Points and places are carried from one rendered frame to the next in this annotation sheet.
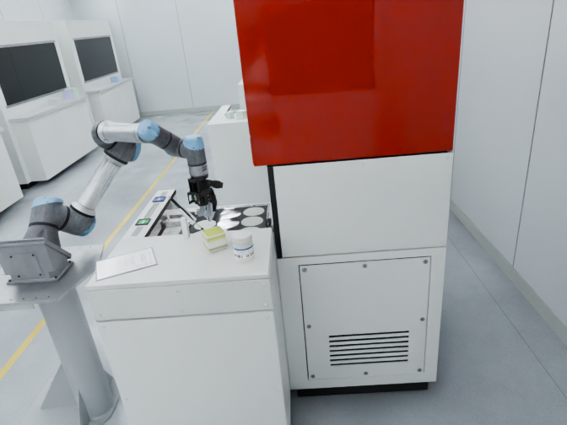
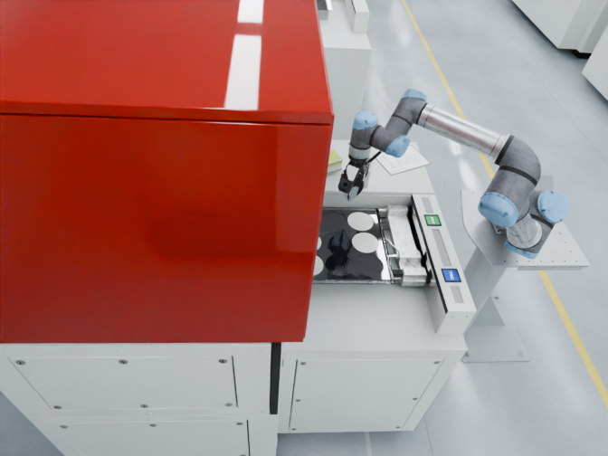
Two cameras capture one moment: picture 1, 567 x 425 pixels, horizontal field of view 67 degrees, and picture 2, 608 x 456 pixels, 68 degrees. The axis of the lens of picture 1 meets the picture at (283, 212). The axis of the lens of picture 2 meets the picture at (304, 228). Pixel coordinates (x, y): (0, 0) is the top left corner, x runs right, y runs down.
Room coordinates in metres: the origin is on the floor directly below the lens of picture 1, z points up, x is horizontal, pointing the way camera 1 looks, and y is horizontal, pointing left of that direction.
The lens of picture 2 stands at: (2.87, -0.05, 2.13)
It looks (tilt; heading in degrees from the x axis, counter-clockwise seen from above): 46 degrees down; 171
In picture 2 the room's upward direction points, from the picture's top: 5 degrees clockwise
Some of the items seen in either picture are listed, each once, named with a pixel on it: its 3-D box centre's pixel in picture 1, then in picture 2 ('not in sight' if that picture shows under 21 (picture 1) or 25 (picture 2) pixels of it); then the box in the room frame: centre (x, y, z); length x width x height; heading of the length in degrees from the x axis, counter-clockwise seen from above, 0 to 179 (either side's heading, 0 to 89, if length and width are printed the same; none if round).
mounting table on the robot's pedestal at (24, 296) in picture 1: (47, 284); (509, 234); (1.63, 1.06, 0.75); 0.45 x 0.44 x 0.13; 88
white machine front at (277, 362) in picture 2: (276, 180); (277, 261); (1.96, 0.02, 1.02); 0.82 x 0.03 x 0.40; 177
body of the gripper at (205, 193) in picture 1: (200, 189); (356, 166); (1.62, 0.32, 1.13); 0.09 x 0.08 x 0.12; 149
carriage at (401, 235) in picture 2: (171, 235); (403, 245); (1.77, 0.52, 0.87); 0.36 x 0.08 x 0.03; 177
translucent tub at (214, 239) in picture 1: (214, 239); (330, 162); (1.43, 0.26, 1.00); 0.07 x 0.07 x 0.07; 24
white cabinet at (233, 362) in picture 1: (218, 322); (345, 299); (1.70, 0.36, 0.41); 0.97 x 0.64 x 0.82; 177
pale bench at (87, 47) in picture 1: (88, 80); not in sight; (8.44, 3.37, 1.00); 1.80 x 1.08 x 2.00; 177
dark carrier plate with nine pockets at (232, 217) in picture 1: (228, 223); (337, 242); (1.78, 0.25, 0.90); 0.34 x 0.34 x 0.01; 87
